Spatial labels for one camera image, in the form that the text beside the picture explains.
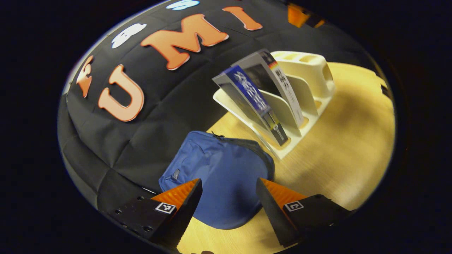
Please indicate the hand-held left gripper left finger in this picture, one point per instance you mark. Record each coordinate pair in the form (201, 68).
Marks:
(187, 211)

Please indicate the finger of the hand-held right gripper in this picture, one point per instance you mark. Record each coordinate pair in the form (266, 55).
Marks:
(298, 16)

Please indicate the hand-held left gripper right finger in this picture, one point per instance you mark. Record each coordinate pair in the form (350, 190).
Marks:
(272, 211)

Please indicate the blue schoolbag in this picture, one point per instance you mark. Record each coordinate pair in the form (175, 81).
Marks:
(226, 176)

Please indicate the white bookshelf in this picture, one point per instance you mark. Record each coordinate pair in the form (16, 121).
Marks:
(310, 74)

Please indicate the grey portrait cover book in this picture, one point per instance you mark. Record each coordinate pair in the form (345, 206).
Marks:
(282, 84)

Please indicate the blue cover book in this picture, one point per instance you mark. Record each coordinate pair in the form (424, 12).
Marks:
(252, 95)

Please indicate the black backdrop cloth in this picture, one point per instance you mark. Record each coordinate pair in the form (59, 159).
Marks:
(159, 106)

